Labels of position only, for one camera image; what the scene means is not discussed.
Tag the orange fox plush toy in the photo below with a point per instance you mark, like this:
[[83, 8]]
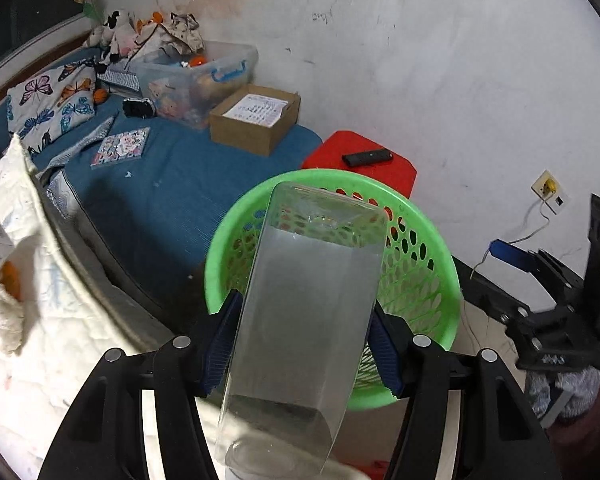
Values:
[[152, 19]]

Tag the cream quilted blanket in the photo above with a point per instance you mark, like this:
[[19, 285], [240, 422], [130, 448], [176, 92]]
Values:
[[55, 360]]

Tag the person's right forearm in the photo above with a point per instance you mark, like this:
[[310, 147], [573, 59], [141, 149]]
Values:
[[595, 435]]

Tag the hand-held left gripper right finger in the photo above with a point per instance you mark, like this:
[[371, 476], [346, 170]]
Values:
[[385, 355]]

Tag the clear storage bin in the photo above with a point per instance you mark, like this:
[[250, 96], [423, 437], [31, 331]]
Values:
[[195, 90]]

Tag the person's right hand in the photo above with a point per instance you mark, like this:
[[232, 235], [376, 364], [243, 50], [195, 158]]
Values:
[[545, 390]]

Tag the cardboard box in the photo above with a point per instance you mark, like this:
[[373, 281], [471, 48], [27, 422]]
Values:
[[245, 135]]

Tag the red stool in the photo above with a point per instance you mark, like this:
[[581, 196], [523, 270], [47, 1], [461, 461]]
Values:
[[380, 175]]

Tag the black remote control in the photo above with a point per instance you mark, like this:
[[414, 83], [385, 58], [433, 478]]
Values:
[[367, 158]]

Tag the wall socket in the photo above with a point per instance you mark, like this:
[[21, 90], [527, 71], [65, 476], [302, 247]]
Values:
[[550, 192]]

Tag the butterfly print pillow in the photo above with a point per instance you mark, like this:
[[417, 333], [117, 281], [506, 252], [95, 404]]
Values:
[[40, 105]]

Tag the window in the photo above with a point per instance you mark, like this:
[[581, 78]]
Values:
[[30, 0]]

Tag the floral print book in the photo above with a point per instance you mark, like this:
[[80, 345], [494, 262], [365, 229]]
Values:
[[122, 146]]

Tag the small orange object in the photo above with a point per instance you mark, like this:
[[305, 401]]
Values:
[[11, 280]]

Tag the crumpled white tissue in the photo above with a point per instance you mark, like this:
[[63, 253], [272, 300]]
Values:
[[2, 320]]

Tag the green plastic basket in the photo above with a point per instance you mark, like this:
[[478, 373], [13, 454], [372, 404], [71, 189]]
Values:
[[420, 260]]

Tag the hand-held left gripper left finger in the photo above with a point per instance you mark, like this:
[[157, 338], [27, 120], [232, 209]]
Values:
[[219, 345]]

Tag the cow plush toy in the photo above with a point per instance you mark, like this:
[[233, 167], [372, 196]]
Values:
[[117, 35]]

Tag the clear square plastic bottle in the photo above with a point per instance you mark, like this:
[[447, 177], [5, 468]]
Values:
[[305, 310]]

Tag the white calendar sheet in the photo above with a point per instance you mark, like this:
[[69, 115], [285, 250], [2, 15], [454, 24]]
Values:
[[255, 109]]

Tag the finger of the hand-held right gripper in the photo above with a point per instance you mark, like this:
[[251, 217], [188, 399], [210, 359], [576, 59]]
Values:
[[510, 254], [485, 292]]

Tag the small black device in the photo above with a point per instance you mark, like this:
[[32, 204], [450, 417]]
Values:
[[137, 107]]

